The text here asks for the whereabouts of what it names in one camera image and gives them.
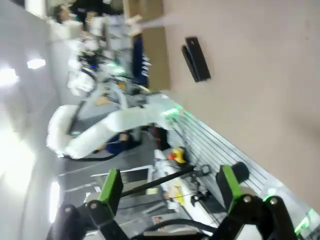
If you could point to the navy zipper pencil case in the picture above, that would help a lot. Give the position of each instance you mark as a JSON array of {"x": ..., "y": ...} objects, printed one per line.
[{"x": 138, "y": 62}]

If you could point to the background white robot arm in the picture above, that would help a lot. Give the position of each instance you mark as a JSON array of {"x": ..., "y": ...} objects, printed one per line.
[{"x": 80, "y": 83}]

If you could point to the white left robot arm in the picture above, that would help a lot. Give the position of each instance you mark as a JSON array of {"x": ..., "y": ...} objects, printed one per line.
[{"x": 100, "y": 135}]

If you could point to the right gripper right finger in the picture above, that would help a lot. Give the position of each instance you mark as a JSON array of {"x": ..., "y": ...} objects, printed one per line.
[{"x": 230, "y": 185}]

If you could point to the black stapler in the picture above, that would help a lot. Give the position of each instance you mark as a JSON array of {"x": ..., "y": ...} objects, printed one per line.
[{"x": 197, "y": 62}]

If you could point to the large brown cardboard box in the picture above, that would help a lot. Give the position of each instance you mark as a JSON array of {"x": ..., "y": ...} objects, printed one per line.
[{"x": 156, "y": 57}]

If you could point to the person's right hand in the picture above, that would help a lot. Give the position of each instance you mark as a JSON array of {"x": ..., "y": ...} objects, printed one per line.
[{"x": 133, "y": 25}]

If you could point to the ceiling light panel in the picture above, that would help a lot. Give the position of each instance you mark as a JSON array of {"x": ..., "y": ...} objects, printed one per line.
[
  {"x": 36, "y": 63},
  {"x": 8, "y": 77},
  {"x": 54, "y": 202}
]

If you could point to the yellow red emergency stop button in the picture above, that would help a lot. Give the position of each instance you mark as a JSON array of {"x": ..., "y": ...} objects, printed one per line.
[{"x": 178, "y": 153}]

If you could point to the black camera stand pole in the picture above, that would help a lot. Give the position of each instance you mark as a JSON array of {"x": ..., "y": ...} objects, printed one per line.
[{"x": 160, "y": 181}]

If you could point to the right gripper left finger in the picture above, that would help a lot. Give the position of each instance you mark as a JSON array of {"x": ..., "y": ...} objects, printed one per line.
[{"x": 110, "y": 190}]

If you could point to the small brown cardboard box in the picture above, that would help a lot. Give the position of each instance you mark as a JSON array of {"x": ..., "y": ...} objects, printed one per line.
[{"x": 150, "y": 8}]

